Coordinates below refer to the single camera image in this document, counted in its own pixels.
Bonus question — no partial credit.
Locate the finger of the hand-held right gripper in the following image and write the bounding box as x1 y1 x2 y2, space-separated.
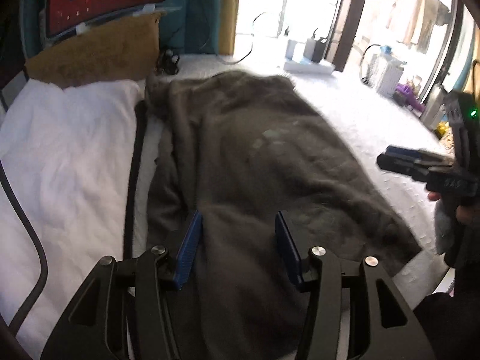
386 145 454 167
377 154 432 181

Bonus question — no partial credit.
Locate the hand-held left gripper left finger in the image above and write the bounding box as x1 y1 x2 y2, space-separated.
40 210 204 360

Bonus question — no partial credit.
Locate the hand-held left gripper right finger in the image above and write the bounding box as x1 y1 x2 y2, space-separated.
274 211 437 360

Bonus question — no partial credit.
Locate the dark brown t-shirt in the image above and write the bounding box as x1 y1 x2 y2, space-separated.
144 70 422 360

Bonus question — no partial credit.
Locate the person's right hand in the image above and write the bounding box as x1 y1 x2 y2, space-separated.
427 191 480 256

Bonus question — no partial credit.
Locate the steel tumbler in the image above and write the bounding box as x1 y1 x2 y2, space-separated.
422 84 449 128

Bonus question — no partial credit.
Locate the purple soft toy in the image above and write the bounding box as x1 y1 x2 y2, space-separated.
395 82 426 112

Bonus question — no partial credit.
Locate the white perforated basket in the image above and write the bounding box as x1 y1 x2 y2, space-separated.
369 53 405 96

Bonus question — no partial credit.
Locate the hanging dark grey shirt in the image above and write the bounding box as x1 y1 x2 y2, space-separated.
416 0 452 53

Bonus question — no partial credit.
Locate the white power strip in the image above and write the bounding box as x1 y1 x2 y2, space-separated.
283 60 335 75

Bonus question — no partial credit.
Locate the hanging beige shirt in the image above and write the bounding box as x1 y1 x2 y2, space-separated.
388 0 428 46

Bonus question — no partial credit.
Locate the white pillow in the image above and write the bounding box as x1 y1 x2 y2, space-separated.
0 79 147 359

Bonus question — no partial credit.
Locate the person's dark clothing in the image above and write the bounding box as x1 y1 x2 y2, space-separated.
412 292 480 360

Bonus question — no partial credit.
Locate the cardboard box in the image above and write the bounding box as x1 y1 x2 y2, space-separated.
24 10 166 91

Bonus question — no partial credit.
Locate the tablet with red screen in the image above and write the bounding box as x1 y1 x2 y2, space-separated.
44 0 166 40

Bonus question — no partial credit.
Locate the black strap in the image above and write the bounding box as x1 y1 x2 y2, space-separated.
123 99 149 267

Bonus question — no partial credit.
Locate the black charging cable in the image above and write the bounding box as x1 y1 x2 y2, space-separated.
232 12 269 64
359 43 379 83

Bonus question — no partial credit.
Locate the dark sliding door frame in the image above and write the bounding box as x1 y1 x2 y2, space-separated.
425 0 466 98

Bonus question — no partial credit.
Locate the thick black cable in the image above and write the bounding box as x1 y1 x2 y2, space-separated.
0 157 49 336

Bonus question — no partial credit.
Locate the brown window post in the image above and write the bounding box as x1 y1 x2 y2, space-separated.
332 0 372 72

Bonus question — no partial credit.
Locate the bundle of black cable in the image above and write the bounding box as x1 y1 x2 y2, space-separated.
155 47 181 76

